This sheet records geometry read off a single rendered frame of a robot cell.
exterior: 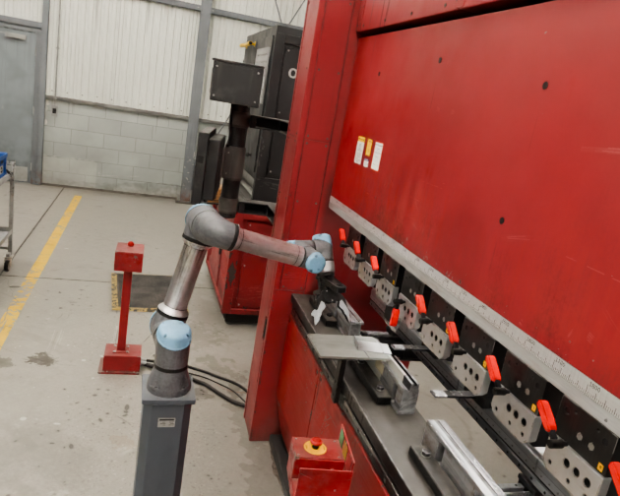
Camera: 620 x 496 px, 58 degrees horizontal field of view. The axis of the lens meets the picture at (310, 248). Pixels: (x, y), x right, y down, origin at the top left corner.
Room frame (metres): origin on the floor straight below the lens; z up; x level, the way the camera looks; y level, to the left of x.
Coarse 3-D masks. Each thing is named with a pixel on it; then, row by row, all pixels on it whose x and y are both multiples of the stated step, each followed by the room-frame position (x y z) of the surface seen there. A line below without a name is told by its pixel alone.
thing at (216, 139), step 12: (204, 132) 2.71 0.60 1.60; (216, 132) 3.13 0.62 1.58; (204, 144) 2.70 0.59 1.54; (216, 144) 2.74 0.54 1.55; (204, 156) 2.70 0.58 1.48; (216, 156) 2.74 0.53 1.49; (204, 168) 2.70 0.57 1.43; (216, 168) 2.74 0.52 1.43; (204, 180) 2.73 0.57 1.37; (216, 180) 2.74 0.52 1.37; (192, 192) 2.70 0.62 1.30; (204, 192) 2.73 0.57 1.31; (216, 192) 2.86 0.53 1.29; (192, 204) 2.70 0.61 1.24
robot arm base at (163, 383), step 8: (160, 368) 1.72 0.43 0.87; (184, 368) 1.75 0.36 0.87; (152, 376) 1.73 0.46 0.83; (160, 376) 1.72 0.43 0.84; (168, 376) 1.72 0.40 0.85; (176, 376) 1.73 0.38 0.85; (184, 376) 1.75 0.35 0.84; (152, 384) 1.72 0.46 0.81; (160, 384) 1.71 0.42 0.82; (168, 384) 1.71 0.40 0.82; (176, 384) 1.72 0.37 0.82; (184, 384) 1.75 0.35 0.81; (152, 392) 1.71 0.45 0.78; (160, 392) 1.70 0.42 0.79; (168, 392) 1.70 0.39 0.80; (176, 392) 1.71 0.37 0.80; (184, 392) 1.74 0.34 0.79
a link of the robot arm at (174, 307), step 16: (192, 208) 1.94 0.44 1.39; (208, 208) 1.91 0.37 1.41; (192, 240) 1.87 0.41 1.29; (192, 256) 1.88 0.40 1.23; (176, 272) 1.89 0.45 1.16; (192, 272) 1.88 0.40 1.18; (176, 288) 1.87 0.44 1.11; (192, 288) 1.90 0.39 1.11; (160, 304) 1.89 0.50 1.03; (176, 304) 1.87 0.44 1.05; (160, 320) 1.85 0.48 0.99
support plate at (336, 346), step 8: (312, 336) 1.91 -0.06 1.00; (320, 336) 1.93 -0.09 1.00; (328, 336) 1.94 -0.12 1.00; (336, 336) 1.95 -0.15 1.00; (344, 336) 1.97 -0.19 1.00; (320, 344) 1.85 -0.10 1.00; (328, 344) 1.86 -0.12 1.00; (336, 344) 1.87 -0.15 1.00; (344, 344) 1.88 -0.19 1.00; (352, 344) 1.90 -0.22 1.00; (320, 352) 1.78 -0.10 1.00; (328, 352) 1.79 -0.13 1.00; (336, 352) 1.80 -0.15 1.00; (344, 352) 1.82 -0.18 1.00; (352, 352) 1.83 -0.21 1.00; (360, 352) 1.84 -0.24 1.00; (368, 352) 1.85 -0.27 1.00; (376, 352) 1.86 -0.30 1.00; (384, 360) 1.83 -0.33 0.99
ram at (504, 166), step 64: (576, 0) 1.33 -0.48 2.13; (384, 64) 2.36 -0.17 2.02; (448, 64) 1.84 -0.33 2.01; (512, 64) 1.51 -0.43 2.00; (576, 64) 1.28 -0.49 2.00; (384, 128) 2.23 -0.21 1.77; (448, 128) 1.75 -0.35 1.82; (512, 128) 1.44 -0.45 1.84; (576, 128) 1.23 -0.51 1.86; (384, 192) 2.11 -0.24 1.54; (448, 192) 1.67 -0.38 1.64; (512, 192) 1.38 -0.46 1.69; (576, 192) 1.18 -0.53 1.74; (448, 256) 1.59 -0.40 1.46; (512, 256) 1.32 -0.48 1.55; (576, 256) 1.13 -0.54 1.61; (512, 320) 1.26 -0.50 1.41; (576, 320) 1.08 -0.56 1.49
